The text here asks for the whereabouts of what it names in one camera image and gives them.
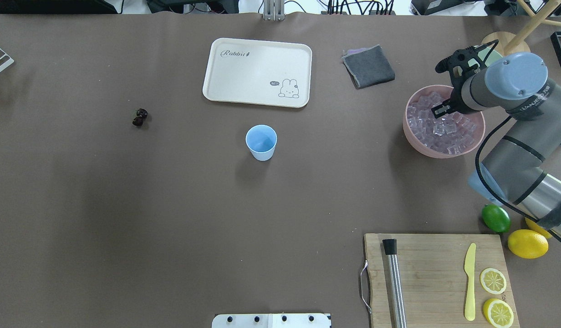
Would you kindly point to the wooden cutting board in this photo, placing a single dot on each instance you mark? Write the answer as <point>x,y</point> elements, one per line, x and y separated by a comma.
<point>433,280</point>

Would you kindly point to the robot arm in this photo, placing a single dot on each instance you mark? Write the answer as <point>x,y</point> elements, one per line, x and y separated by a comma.
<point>511,173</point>

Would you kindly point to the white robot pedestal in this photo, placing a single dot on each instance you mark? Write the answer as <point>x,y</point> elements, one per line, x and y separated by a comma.
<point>273,320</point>

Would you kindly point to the cream rabbit tray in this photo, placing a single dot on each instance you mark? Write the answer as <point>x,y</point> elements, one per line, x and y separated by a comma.
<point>258,72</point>

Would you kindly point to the yellow lemon near lime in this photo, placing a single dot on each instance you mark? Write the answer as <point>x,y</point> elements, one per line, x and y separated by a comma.
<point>533,226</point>

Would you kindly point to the wooden cup tree stand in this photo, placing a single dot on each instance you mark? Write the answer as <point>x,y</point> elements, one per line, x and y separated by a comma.
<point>508,43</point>

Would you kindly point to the lemon half slice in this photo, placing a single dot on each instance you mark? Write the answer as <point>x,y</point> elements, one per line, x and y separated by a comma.
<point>498,313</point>
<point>493,281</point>

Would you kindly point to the grey folded cloth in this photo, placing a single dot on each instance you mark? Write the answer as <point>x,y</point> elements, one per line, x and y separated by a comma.
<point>368,66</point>

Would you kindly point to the dark cherries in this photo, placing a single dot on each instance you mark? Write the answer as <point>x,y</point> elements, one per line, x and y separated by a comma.
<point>140,117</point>

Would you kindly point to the green lime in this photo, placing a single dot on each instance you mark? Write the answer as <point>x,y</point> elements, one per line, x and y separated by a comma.
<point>496,218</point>

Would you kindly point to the yellow lemon front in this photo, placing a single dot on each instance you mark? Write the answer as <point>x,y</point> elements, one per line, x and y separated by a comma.
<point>527,244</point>

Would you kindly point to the blue plastic cup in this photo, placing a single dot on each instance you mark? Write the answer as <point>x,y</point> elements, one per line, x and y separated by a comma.
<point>261,141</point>

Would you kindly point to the steel muddler black tip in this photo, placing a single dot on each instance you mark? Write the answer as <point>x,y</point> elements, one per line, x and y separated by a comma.
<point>398,307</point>

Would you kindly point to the mint green bowl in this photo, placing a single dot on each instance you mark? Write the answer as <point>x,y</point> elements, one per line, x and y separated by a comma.
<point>494,54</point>

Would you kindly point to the yellow plastic knife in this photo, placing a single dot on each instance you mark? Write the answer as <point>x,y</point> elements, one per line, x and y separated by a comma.
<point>469,269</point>

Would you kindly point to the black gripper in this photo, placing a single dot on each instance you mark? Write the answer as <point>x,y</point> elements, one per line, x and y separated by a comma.
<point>456,99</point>

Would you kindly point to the pink bowl of ice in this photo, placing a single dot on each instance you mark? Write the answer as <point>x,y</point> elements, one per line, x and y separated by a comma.
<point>449,136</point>

